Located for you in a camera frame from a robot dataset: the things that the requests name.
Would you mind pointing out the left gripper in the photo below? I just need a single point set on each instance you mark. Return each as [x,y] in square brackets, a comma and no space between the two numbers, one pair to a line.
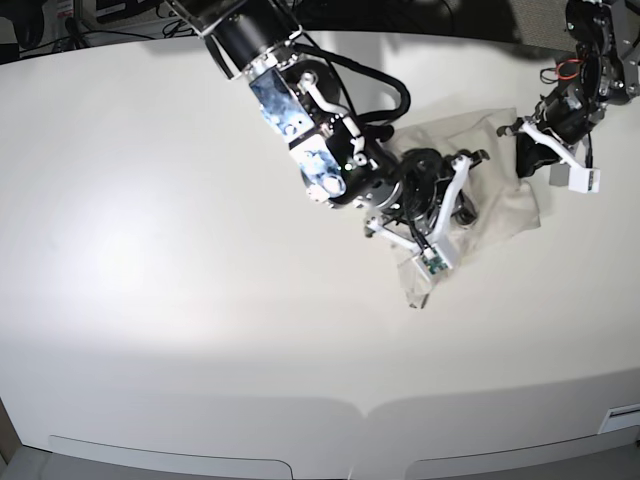
[567,114]

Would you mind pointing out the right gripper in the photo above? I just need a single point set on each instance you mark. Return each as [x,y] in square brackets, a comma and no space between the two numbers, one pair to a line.
[423,175]

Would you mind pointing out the light grey T-shirt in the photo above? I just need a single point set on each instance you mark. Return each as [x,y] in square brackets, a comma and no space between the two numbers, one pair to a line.
[506,206]

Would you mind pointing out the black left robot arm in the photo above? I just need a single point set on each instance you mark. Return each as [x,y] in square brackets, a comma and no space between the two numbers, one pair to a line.
[603,72]

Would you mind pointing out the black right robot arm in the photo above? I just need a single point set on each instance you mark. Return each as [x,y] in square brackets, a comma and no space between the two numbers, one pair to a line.
[339,152]

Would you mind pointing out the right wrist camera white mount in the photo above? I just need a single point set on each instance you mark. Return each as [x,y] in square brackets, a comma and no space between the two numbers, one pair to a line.
[431,254]

